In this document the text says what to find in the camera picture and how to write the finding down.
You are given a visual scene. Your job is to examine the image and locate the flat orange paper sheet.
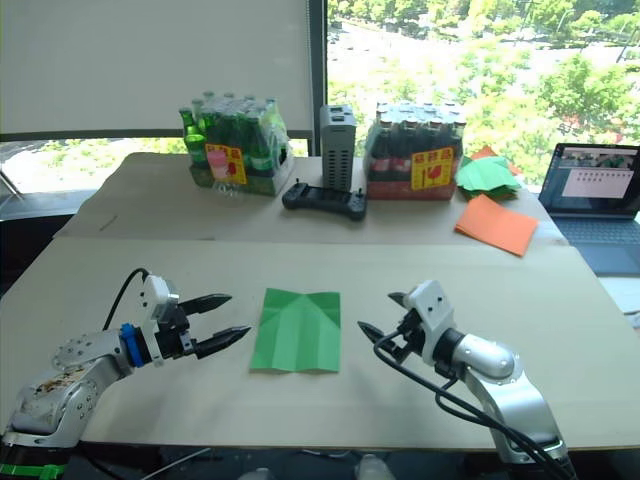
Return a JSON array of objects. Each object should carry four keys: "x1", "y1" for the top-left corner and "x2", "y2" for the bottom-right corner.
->
[{"x1": 453, "y1": 193, "x2": 541, "y2": 259}]

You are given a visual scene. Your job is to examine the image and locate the shrink-wrapped green bottle pack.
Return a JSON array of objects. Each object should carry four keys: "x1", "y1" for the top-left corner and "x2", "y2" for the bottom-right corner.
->
[{"x1": 178, "y1": 90, "x2": 297, "y2": 197}]

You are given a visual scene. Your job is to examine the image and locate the clear plastic bottle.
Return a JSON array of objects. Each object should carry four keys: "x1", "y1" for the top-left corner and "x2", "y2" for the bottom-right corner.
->
[{"x1": 211, "y1": 178, "x2": 247, "y2": 207}]

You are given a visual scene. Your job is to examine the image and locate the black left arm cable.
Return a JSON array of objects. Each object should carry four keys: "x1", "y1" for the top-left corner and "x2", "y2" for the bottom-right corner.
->
[{"x1": 102, "y1": 267, "x2": 151, "y2": 332}]

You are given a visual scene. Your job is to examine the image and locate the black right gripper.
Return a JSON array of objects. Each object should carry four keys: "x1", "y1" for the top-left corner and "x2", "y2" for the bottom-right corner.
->
[{"x1": 356, "y1": 292, "x2": 427, "y2": 367}]

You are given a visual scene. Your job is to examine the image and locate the green paper stack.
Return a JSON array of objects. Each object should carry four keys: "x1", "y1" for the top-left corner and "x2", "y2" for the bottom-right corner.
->
[{"x1": 455, "y1": 155, "x2": 523, "y2": 204}]

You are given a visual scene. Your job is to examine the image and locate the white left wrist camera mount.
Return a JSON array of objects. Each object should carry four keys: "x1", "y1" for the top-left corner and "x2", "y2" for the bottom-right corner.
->
[{"x1": 138, "y1": 274, "x2": 180, "y2": 322}]

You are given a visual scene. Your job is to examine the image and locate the open grey laptop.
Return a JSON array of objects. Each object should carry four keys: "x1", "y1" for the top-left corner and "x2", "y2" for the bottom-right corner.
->
[{"x1": 537, "y1": 142, "x2": 640, "y2": 277}]

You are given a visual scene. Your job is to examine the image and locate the grey perforated box device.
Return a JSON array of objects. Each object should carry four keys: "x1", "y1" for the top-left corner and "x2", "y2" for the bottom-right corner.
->
[{"x1": 319, "y1": 103, "x2": 358, "y2": 192}]

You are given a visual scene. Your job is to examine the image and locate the white paper sheet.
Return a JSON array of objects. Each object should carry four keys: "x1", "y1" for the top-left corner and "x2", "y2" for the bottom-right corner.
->
[{"x1": 597, "y1": 273, "x2": 640, "y2": 316}]

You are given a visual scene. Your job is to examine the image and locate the white roller blind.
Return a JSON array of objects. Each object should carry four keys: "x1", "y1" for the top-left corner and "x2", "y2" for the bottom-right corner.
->
[{"x1": 0, "y1": 0, "x2": 315, "y2": 143}]

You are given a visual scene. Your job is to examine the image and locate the shrink-wrapped cola bottle pack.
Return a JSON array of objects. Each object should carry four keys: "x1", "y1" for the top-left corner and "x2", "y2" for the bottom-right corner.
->
[{"x1": 363, "y1": 101, "x2": 469, "y2": 202}]

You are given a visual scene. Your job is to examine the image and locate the black handheld controller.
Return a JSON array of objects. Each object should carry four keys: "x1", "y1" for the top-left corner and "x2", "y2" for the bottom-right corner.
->
[{"x1": 281, "y1": 180, "x2": 368, "y2": 223}]

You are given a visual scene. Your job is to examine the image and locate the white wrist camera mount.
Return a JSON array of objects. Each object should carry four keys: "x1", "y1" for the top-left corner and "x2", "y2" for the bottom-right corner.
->
[
  {"x1": 402, "y1": 279, "x2": 458, "y2": 367},
  {"x1": 138, "y1": 274, "x2": 180, "y2": 322}
]

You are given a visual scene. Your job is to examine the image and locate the green zip tie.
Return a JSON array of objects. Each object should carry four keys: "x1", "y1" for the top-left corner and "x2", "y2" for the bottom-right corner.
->
[{"x1": 0, "y1": 463, "x2": 68, "y2": 478}]

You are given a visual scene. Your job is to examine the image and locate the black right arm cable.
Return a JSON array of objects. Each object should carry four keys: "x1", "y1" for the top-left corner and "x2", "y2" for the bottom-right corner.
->
[{"x1": 372, "y1": 333, "x2": 577, "y2": 480}]

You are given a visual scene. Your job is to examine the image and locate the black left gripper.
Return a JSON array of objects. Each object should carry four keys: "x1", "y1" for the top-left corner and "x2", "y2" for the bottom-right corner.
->
[{"x1": 151, "y1": 293, "x2": 253, "y2": 363}]

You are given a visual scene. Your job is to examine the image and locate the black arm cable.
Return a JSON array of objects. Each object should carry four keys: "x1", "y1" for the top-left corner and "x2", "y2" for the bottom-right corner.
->
[
  {"x1": 372, "y1": 333, "x2": 577, "y2": 480},
  {"x1": 102, "y1": 267, "x2": 151, "y2": 332}
]

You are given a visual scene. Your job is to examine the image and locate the dark window frame post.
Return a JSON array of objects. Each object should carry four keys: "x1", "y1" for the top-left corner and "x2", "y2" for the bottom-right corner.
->
[{"x1": 306, "y1": 0, "x2": 330, "y2": 157}]

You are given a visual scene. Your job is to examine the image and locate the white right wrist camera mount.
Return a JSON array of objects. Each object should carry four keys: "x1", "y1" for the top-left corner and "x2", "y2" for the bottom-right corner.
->
[{"x1": 402, "y1": 279, "x2": 458, "y2": 367}]

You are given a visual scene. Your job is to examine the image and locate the creased green paper sheet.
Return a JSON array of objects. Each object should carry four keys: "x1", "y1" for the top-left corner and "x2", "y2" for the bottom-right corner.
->
[{"x1": 248, "y1": 287, "x2": 343, "y2": 376}]

